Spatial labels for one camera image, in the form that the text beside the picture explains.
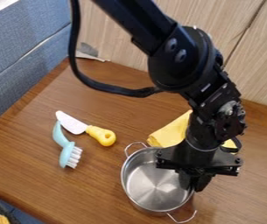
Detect yellow cloth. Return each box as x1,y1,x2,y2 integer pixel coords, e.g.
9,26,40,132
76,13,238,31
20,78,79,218
145,109,241,154

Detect silver pot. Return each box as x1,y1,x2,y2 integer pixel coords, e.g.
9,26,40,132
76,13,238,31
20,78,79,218
120,141,199,224

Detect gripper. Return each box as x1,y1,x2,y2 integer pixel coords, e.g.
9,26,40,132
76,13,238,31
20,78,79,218
154,139,244,193

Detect light blue brush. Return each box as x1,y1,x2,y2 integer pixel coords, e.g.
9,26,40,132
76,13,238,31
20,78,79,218
51,120,84,170

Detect black cable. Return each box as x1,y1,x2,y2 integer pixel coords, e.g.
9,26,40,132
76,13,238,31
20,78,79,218
67,0,165,99

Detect toy knife with yellow handle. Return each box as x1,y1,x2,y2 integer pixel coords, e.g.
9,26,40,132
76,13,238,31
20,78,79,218
54,109,118,147

